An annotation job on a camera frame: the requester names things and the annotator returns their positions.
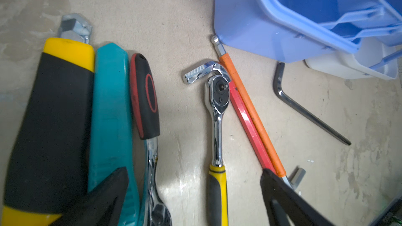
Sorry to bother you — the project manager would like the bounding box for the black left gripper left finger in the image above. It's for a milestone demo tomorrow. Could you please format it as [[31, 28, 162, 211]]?
[[52, 167, 129, 226]]

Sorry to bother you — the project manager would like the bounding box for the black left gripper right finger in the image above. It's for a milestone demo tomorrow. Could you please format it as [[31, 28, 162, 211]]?
[[260, 168, 333, 226]]

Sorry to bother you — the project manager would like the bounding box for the yellow black handle ratchet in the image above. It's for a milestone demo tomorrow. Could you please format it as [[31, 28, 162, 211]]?
[[205, 75, 230, 226]]

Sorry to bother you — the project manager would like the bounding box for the white and blue toolbox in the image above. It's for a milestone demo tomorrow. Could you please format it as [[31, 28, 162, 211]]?
[[214, 0, 402, 80]]

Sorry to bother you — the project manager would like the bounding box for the teal utility knife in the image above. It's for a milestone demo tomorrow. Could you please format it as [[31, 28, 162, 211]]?
[[88, 42, 140, 226]]

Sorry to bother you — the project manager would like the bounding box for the black yellow utility knife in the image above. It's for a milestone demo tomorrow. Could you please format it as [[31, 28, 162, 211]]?
[[1, 13, 95, 226]]

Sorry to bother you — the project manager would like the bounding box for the black hex key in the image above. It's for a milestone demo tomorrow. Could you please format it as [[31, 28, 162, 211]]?
[[273, 62, 352, 146]]

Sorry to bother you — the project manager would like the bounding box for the red hex key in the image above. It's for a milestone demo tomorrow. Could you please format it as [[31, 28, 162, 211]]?
[[183, 60, 276, 172]]

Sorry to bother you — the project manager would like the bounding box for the red black handle ratchet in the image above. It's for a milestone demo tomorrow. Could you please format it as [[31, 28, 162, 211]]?
[[129, 53, 172, 226]]

